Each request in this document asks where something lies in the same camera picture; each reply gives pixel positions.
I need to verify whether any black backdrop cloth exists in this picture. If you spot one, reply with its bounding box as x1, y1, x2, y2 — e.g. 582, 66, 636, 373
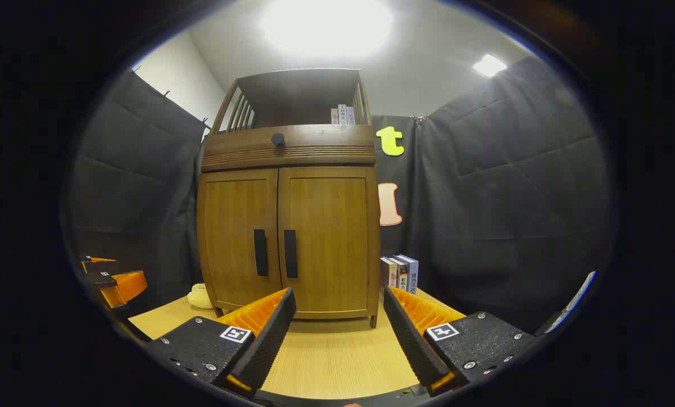
60, 54, 618, 334

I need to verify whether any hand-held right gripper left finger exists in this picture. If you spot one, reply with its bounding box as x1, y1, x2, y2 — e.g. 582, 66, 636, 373
145, 287, 297, 396

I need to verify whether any large ceiling light panel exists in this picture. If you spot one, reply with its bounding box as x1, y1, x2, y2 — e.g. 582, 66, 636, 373
261, 0, 395, 57

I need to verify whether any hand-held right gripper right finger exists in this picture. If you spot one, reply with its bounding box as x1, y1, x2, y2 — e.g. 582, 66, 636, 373
383, 285, 539, 396

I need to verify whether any black-spined standing book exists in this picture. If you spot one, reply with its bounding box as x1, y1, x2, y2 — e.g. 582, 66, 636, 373
391, 257, 409, 292

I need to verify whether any wooden cabinet door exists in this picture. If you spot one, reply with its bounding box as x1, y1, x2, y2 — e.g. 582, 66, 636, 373
278, 166, 380, 320
197, 168, 282, 311

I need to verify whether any small ceiling light panel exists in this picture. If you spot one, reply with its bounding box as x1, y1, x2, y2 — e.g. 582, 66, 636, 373
472, 54, 508, 78

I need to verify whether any cream plush toy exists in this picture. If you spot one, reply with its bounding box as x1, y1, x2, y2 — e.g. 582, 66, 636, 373
188, 283, 215, 310

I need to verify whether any wooden cabinet drawer front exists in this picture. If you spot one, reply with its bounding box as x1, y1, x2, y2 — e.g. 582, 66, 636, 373
201, 124, 376, 173

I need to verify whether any wooden double-door shoe cabinet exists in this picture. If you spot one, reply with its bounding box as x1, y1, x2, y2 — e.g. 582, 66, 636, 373
196, 68, 382, 328

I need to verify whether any black door handle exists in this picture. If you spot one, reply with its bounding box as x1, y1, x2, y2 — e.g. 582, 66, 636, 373
283, 229, 298, 279
253, 229, 269, 278

